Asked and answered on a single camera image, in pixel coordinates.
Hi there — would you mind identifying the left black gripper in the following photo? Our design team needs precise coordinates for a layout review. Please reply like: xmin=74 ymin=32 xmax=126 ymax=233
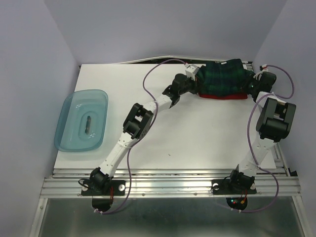
xmin=177 ymin=73 xmax=203 ymax=95

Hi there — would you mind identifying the green plaid skirt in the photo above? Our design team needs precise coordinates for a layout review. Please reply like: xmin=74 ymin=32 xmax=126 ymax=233
xmin=196 ymin=59 xmax=254 ymax=96

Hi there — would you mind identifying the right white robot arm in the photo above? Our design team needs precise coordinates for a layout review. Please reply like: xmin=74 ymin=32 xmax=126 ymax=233
xmin=227 ymin=68 xmax=297 ymax=193

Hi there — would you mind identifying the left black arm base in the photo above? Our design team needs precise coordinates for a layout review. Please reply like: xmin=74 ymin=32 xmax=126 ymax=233
xmin=78 ymin=179 xmax=126 ymax=214

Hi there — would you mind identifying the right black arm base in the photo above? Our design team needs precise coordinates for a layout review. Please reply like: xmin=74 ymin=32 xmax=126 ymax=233
xmin=211 ymin=169 xmax=257 ymax=211

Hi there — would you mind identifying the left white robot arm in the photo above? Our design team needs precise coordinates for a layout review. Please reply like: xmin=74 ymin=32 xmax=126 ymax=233
xmin=89 ymin=72 xmax=196 ymax=195

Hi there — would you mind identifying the folded red skirt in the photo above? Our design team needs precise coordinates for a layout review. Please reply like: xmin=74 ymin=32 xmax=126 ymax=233
xmin=198 ymin=93 xmax=248 ymax=100

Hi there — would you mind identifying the small dark object in bin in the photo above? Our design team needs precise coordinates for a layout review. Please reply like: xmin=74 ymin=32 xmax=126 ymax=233
xmin=84 ymin=116 xmax=91 ymax=134

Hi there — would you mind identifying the blue transparent plastic bin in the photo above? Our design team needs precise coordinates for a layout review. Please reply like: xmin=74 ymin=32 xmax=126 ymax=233
xmin=54 ymin=89 xmax=108 ymax=152

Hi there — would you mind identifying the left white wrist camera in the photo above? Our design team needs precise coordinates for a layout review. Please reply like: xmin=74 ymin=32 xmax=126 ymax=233
xmin=185 ymin=64 xmax=199 ymax=80

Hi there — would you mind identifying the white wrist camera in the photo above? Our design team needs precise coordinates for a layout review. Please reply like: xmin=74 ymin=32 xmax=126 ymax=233
xmin=253 ymin=64 xmax=269 ymax=80
xmin=185 ymin=64 xmax=199 ymax=80

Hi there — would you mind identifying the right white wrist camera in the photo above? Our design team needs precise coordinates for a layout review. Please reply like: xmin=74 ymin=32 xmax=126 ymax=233
xmin=253 ymin=64 xmax=269 ymax=80

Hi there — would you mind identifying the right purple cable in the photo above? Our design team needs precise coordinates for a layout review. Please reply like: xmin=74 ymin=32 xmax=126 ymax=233
xmin=214 ymin=64 xmax=296 ymax=213

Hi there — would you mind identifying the purple cable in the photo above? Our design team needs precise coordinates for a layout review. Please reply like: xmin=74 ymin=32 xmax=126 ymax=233
xmin=214 ymin=64 xmax=296 ymax=213
xmin=92 ymin=59 xmax=190 ymax=215

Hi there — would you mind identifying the aluminium mounting rail frame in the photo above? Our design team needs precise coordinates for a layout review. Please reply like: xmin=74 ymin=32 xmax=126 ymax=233
xmin=29 ymin=60 xmax=307 ymax=237

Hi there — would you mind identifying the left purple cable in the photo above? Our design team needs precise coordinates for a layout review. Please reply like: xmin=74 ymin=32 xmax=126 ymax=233
xmin=92 ymin=59 xmax=190 ymax=215

